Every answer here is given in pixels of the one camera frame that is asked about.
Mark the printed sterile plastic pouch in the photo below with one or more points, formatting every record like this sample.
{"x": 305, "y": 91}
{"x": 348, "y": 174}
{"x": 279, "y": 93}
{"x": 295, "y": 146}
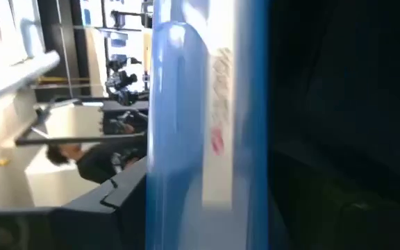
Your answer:
{"x": 186, "y": 121}

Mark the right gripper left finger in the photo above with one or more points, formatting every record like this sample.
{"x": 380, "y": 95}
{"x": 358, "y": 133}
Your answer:
{"x": 82, "y": 225}

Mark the background black robot arm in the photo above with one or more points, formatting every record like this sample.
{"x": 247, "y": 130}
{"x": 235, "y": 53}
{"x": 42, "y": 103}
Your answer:
{"x": 122, "y": 83}
{"x": 116, "y": 123}

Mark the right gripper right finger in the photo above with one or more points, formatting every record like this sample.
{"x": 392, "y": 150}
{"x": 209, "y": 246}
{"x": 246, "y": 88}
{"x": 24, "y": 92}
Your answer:
{"x": 359, "y": 229}

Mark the person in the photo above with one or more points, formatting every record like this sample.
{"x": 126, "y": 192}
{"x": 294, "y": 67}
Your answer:
{"x": 96, "y": 166}

